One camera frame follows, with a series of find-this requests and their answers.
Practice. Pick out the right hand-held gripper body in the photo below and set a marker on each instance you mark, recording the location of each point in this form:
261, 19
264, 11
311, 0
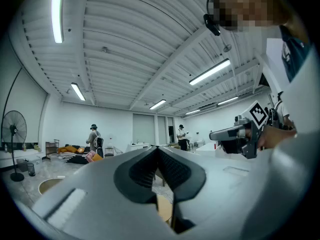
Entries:
251, 144

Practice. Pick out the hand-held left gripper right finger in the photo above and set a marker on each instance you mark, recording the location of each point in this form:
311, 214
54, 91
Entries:
220, 184

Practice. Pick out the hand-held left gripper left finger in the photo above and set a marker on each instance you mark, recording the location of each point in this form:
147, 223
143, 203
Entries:
100, 189

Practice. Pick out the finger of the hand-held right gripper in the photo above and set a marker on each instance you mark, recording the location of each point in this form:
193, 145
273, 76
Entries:
225, 134

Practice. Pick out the person's right forearm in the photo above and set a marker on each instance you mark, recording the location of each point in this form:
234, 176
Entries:
286, 136

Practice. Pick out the person's right hand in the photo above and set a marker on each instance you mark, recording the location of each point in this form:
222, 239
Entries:
266, 137

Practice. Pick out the white box table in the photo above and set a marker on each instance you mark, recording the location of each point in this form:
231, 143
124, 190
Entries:
207, 151

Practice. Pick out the orange chair cushion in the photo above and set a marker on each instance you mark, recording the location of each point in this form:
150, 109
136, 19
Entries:
97, 158

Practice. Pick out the long ceiling light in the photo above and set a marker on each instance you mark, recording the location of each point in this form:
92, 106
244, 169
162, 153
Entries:
58, 14
228, 100
192, 111
78, 91
210, 71
157, 104

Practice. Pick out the striped black white sofa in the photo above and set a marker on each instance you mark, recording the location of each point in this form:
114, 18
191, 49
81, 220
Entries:
75, 158

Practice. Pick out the round white side table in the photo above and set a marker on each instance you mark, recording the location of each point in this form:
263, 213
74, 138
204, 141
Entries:
50, 184

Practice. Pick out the orange sofa cushion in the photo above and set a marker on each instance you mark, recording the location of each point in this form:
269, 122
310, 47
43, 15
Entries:
67, 149

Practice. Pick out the white drawer cabinet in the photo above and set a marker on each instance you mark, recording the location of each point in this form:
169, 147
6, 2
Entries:
135, 147

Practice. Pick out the open shelf rack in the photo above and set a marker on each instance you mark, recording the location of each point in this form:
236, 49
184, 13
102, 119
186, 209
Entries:
53, 147

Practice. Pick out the black mesh bin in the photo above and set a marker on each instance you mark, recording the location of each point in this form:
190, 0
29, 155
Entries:
31, 169

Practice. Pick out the teal shirt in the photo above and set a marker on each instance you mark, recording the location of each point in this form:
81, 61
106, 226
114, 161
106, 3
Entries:
295, 56

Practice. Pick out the black standing fan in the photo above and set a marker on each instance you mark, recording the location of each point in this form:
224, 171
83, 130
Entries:
13, 129

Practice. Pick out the person's face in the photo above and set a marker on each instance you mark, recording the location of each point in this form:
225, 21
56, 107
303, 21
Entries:
250, 6

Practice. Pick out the black head-worn camera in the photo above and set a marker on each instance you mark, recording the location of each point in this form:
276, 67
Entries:
212, 25

